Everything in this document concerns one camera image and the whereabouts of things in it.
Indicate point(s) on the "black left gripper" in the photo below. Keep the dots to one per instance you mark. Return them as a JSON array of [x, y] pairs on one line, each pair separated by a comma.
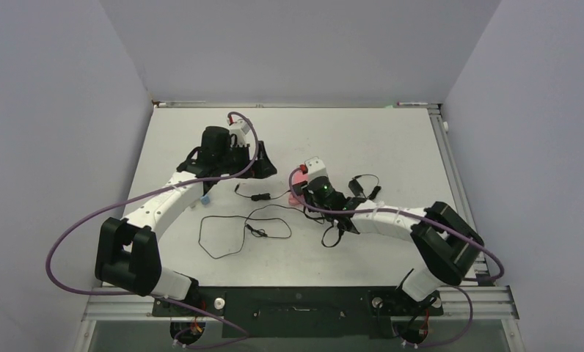
[[260, 169]]

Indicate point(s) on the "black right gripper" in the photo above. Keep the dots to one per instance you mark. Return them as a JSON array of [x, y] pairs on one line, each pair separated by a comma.
[[308, 195]]

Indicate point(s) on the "pink triangular power strip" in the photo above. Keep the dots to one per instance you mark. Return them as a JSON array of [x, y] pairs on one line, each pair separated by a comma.
[[299, 180]]

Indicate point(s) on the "black TP-Link adapter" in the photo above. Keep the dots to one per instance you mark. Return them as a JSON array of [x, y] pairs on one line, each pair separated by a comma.
[[355, 188]]

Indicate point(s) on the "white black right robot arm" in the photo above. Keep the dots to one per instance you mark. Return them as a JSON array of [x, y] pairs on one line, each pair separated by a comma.
[[447, 244]]

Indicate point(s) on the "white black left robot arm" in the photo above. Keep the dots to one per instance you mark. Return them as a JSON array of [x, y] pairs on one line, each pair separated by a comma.
[[128, 255]]

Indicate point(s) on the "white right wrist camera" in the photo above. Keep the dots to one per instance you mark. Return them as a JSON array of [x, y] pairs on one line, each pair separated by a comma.
[[314, 168]]

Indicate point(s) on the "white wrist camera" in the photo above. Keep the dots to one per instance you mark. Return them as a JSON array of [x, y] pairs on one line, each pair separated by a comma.
[[240, 133], [314, 168]]

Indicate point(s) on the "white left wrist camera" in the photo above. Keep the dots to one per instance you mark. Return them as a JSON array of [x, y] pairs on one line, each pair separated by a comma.
[[240, 133]]

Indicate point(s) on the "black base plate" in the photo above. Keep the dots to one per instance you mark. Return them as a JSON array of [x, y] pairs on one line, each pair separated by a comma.
[[312, 312]]

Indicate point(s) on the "aluminium frame rail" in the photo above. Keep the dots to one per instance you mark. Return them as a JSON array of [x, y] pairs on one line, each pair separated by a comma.
[[480, 268]]

